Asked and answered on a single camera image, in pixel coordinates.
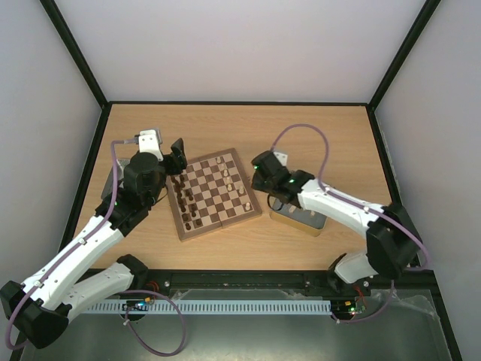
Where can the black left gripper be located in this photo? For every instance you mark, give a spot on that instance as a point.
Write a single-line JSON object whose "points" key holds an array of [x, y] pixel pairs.
{"points": [[175, 168]]}

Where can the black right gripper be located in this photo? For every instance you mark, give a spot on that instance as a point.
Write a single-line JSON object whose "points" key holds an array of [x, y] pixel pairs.
{"points": [[258, 180]]}

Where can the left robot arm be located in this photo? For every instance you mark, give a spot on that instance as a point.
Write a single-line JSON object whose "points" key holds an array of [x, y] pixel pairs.
{"points": [[43, 305]]}

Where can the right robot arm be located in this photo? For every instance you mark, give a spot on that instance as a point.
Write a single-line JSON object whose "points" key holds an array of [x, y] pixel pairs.
{"points": [[392, 240]]}

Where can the white pieces on board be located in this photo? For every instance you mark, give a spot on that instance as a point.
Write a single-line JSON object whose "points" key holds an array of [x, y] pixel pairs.
{"points": [[232, 198]]}

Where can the dark chess pieces group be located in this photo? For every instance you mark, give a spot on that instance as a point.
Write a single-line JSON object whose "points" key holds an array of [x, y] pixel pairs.
{"points": [[183, 204]]}

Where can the wooden chess board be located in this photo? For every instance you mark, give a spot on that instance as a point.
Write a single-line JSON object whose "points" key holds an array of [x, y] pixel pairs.
{"points": [[203, 185]]}

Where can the gold metal tin tray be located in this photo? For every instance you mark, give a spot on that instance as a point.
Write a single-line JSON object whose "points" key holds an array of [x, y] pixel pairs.
{"points": [[308, 222]]}

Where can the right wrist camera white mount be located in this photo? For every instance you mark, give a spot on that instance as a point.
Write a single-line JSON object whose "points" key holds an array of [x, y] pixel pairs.
{"points": [[281, 157]]}

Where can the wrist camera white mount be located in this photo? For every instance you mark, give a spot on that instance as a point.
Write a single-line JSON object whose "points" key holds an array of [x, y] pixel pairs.
{"points": [[149, 141], [281, 157]]}

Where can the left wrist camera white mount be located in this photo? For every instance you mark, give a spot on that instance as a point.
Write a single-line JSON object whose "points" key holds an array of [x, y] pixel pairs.
{"points": [[149, 141]]}

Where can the light blue slotted cable duct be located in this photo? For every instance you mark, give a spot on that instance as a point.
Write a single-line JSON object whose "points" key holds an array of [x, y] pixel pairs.
{"points": [[214, 307]]}

